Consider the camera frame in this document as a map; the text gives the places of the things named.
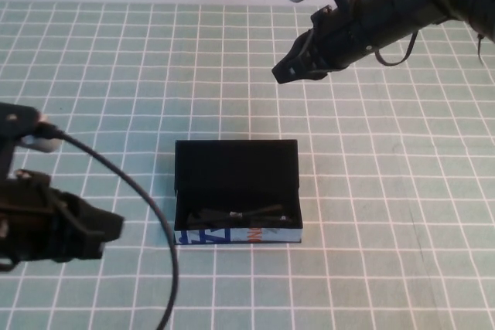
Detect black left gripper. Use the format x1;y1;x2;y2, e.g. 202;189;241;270
0;169;125;269

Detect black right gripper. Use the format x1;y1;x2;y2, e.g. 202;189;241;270
271;0;374;84

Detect black sunglasses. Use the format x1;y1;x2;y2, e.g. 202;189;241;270
187;202;293;229

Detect black printed glasses case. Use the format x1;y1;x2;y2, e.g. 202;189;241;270
169;138;303;247

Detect green checked tablecloth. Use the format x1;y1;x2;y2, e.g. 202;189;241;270
0;0;495;330

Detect black left camera cable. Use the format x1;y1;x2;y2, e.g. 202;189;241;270
38;123;179;330

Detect left wrist camera silver lens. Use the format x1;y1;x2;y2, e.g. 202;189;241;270
0;101;63;153

